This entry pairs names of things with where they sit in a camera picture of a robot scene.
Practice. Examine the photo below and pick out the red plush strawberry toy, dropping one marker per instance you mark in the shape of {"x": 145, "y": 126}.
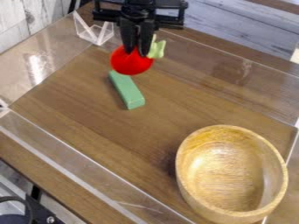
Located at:
{"x": 132, "y": 63}

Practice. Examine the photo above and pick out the clear acrylic tray wall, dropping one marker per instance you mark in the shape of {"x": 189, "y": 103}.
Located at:
{"x": 104, "y": 158}

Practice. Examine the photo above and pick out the clear acrylic corner bracket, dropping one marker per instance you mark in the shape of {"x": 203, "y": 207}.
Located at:
{"x": 97, "y": 34}

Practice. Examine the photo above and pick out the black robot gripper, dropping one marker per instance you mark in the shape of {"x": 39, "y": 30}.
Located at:
{"x": 153, "y": 14}

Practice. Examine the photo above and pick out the wooden bowl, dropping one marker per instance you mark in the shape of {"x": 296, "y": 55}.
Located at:
{"x": 231, "y": 174}

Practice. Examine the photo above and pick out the green rectangular block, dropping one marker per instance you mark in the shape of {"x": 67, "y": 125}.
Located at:
{"x": 127, "y": 89}

